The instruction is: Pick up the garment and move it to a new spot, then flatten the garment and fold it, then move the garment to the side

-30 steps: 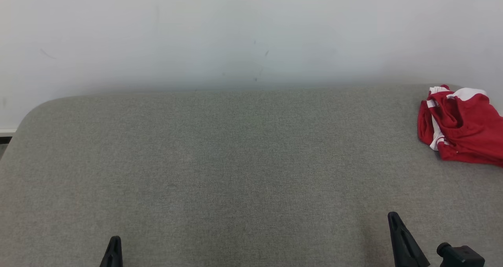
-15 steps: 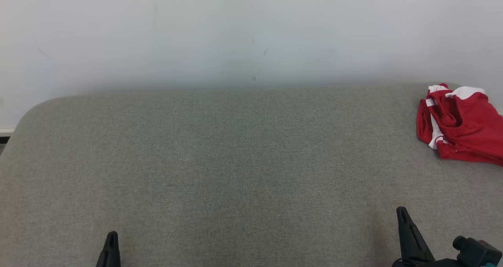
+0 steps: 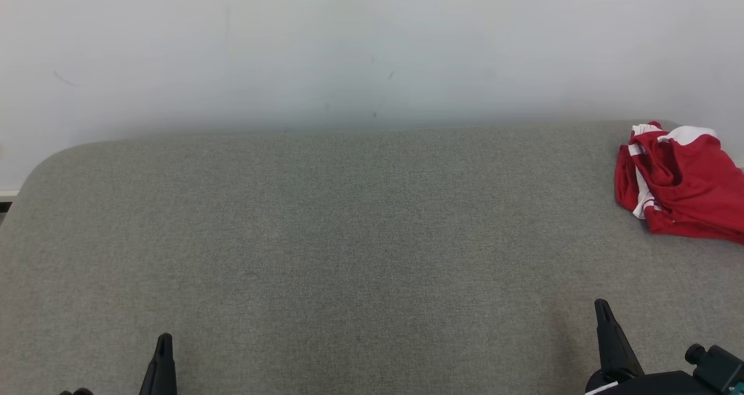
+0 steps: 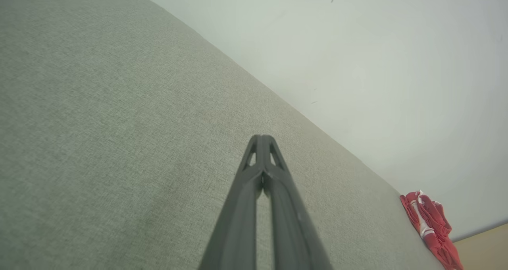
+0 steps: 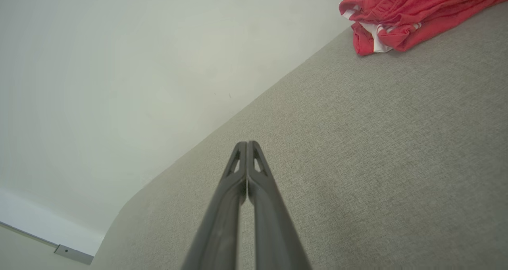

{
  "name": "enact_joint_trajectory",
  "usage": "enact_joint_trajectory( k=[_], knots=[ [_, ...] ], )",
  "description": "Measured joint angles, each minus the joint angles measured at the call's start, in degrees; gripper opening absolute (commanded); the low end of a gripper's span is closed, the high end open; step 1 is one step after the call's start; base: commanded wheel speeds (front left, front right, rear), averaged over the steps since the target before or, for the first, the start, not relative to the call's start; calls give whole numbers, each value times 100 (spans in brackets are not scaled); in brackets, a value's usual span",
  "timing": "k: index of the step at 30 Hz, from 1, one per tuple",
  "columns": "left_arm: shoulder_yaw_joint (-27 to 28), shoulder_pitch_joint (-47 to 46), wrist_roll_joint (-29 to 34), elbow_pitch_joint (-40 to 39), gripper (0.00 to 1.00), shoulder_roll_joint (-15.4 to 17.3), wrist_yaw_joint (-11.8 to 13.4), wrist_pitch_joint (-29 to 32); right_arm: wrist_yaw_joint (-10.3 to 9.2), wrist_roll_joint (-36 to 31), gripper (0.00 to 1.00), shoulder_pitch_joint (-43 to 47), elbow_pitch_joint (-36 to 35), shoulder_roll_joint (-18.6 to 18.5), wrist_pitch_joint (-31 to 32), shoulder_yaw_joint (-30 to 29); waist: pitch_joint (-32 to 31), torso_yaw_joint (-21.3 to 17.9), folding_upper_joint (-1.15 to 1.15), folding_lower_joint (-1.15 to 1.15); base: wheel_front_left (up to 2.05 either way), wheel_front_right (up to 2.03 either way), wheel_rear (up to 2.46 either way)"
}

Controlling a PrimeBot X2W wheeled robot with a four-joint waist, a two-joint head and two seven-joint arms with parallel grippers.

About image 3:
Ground red shorts with white stripe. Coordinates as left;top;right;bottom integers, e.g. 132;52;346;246
634;125;744;245

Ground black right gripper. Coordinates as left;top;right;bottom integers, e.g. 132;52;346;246
584;299;701;395

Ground grey fabric sofa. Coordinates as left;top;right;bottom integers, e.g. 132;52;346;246
0;120;744;395

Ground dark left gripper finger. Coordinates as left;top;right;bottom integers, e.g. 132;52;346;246
138;333;178;395

